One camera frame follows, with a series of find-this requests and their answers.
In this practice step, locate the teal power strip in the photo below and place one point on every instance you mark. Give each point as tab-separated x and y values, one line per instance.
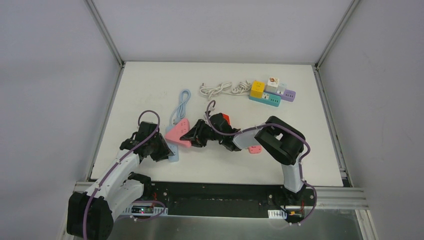
267	99

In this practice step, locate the purple power strip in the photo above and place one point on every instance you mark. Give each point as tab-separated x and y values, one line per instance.
286	94

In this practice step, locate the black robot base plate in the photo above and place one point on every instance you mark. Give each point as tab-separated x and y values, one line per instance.
223	200

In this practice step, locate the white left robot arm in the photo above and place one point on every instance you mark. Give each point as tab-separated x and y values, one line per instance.
92	213

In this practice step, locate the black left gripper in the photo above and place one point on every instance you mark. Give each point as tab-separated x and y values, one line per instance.
158	149

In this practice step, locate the pink plug adapter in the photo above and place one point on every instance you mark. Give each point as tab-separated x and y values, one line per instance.
256	149

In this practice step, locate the white cube socket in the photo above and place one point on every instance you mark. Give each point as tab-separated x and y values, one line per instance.
272	84

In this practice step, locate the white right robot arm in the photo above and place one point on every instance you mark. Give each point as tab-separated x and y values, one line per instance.
282	141

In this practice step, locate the aluminium frame rail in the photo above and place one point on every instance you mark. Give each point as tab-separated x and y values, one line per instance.
98	20

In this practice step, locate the yellow cube socket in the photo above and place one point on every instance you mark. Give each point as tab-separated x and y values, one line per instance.
257	89

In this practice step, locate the pink power strip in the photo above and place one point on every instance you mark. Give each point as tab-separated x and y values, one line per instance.
174	134

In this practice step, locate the red cube socket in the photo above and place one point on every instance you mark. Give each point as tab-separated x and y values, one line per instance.
227	118

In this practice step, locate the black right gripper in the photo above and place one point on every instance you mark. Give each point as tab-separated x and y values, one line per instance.
201	133

